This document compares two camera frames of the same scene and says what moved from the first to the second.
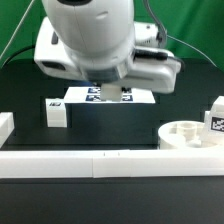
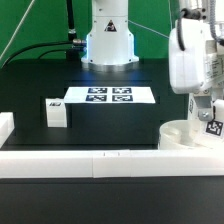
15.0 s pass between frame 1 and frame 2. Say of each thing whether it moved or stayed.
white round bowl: stayed
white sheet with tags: stayed
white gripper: moved
